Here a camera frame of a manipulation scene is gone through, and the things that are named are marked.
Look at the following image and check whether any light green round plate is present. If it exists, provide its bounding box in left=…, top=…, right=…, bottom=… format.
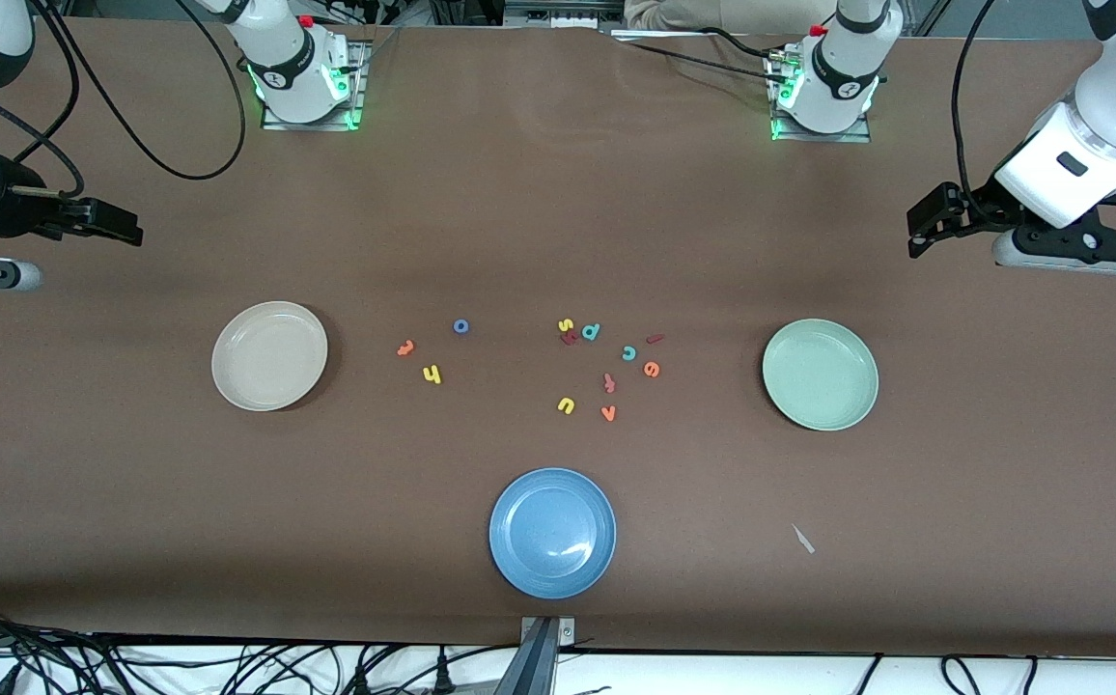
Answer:
left=762, top=318, right=880, bottom=432

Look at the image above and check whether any beige round plate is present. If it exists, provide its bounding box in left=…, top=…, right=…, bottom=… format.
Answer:
left=210, top=300, right=329, bottom=413

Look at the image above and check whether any person behind table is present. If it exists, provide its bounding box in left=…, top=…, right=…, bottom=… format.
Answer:
left=624, top=0, right=839, bottom=36

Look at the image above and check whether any brown table cover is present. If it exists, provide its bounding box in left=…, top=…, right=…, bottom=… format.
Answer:
left=0, top=14, right=1116, bottom=659

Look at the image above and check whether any grey power strip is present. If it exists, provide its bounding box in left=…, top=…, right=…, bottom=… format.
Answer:
left=503, top=5, right=609, bottom=30

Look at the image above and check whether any blue round plate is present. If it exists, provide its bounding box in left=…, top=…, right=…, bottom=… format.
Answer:
left=488, top=467, right=618, bottom=600

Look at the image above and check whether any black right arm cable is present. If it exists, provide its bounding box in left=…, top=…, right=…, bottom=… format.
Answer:
left=0, top=0, right=248, bottom=199

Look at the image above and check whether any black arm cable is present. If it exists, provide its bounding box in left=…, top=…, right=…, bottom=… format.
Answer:
left=0, top=0, right=248, bottom=199
left=951, top=0, right=1000, bottom=221

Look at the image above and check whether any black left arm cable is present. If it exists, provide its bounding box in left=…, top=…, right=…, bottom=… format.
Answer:
left=951, top=0, right=1000, bottom=221

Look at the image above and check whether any black cable on table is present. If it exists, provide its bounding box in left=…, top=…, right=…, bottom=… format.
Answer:
left=628, top=27, right=795, bottom=88

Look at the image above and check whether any metal camera bracket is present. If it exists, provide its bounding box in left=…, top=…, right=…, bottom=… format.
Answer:
left=520, top=616, right=577, bottom=646

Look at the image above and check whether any dark camera pole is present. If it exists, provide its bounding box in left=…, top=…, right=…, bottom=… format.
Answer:
left=493, top=618, right=560, bottom=695

